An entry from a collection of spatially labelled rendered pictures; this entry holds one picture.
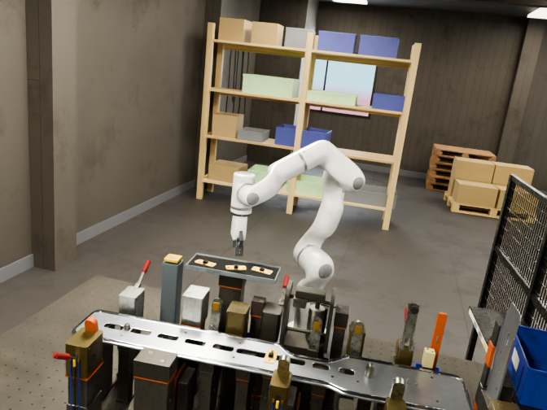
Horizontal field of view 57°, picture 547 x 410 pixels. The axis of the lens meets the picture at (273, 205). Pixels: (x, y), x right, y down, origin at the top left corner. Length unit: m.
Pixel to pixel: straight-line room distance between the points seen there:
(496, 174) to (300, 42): 4.09
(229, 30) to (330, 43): 1.34
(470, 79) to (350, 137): 2.59
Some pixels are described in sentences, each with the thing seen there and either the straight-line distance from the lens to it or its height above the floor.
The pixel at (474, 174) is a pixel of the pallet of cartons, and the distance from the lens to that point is 8.89.
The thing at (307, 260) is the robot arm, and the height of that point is 1.19.
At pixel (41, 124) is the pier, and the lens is 4.56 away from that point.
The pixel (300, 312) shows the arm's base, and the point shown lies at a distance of 2.26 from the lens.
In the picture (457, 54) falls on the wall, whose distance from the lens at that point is 10.76.
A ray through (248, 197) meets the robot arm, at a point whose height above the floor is 1.49.
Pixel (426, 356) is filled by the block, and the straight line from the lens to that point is 1.91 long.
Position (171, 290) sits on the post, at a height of 1.03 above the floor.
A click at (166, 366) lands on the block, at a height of 1.03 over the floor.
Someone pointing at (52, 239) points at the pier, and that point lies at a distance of 4.76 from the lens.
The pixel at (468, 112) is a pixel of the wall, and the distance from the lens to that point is 10.80.
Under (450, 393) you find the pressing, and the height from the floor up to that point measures 1.00.
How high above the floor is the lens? 1.98
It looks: 16 degrees down
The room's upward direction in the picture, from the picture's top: 6 degrees clockwise
